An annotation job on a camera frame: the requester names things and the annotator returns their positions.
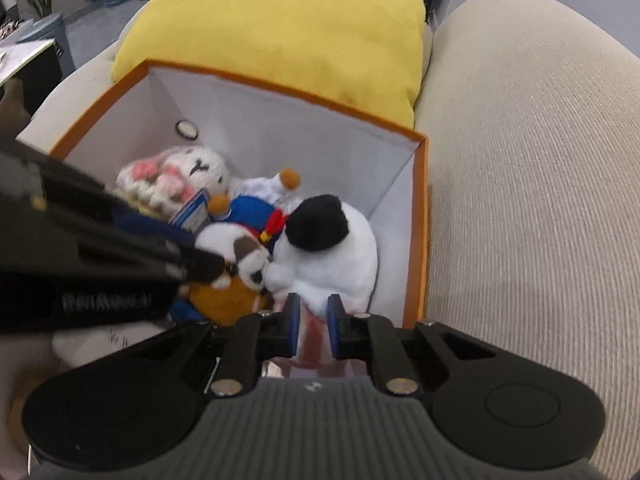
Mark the orange cardboard box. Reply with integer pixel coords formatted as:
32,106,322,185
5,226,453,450
47,58,431,331

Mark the yellow pillow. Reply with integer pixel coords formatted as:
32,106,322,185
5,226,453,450
110,0,436,131

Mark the grey trash bin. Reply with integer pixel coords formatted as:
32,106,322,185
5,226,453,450
17,12,76,78

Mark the person's brown sock foot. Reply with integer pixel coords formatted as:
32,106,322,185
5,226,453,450
0,79,32,131

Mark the white plush with black ear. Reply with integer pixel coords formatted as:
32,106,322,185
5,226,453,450
265,194,381,367

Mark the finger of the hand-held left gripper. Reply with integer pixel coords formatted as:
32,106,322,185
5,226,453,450
79,231,227,285
45,160,200,251

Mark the white crochet bunny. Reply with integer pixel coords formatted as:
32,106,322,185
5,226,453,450
115,145,233,221

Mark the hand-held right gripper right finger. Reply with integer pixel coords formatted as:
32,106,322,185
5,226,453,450
326,294,501,396

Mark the beige sofa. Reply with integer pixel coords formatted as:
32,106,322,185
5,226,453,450
15,0,640,480

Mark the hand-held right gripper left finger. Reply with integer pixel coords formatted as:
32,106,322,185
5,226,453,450
165,292,302,398

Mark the white top coffee table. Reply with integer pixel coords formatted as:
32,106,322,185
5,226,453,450
0,37,63,116

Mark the plush dog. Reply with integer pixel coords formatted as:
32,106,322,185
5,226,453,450
167,167,303,328

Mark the small white card box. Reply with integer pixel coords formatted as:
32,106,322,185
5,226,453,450
52,321,173,371

